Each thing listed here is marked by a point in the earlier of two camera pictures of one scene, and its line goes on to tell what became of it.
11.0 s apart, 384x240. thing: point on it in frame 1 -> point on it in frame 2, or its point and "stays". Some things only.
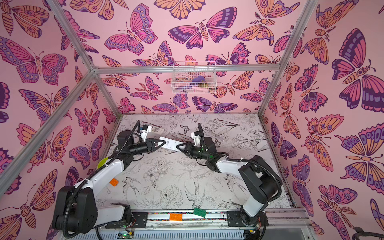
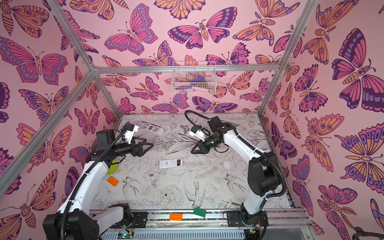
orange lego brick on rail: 175,217 stays
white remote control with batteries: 172,144 -> 168,163
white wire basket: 194,77 stays
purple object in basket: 198,79 stays
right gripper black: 189,150 -> 204,144
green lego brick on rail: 199,212 stays
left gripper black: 149,146 -> 138,152
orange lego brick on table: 114,182 stays
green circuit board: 125,235 stays
